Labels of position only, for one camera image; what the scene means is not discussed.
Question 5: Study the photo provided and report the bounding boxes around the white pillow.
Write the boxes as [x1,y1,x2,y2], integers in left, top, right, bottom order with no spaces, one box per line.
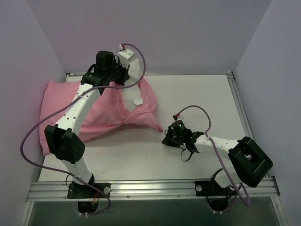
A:
[121,58,143,112]

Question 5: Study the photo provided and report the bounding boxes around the pink floral pillowcase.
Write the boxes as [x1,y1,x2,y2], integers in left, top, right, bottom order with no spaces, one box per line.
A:
[40,79,163,142]

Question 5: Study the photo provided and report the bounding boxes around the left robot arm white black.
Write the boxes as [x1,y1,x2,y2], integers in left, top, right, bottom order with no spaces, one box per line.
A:
[44,49,134,197]

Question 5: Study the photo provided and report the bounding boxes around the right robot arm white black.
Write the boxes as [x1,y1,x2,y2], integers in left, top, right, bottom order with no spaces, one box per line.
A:
[162,120,273,194]

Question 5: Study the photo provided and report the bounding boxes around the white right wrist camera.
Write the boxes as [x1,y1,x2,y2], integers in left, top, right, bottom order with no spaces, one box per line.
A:
[173,113,186,124]

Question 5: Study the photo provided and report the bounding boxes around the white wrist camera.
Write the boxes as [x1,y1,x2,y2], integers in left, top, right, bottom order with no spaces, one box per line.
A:
[173,113,186,124]
[117,48,135,68]

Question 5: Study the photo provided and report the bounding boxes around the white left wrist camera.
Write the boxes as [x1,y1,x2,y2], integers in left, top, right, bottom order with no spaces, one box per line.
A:
[117,48,135,68]

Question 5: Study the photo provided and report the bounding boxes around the aluminium back rail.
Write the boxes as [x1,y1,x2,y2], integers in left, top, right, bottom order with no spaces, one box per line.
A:
[65,70,233,76]

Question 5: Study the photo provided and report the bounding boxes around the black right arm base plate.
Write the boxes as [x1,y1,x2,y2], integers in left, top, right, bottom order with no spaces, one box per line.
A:
[194,180,236,197]

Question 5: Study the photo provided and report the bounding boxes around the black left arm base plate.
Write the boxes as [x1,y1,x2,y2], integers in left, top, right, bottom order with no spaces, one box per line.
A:
[67,182,111,199]

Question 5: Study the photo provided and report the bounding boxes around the aluminium front rail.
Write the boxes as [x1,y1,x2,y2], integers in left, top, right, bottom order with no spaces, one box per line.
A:
[25,177,280,202]

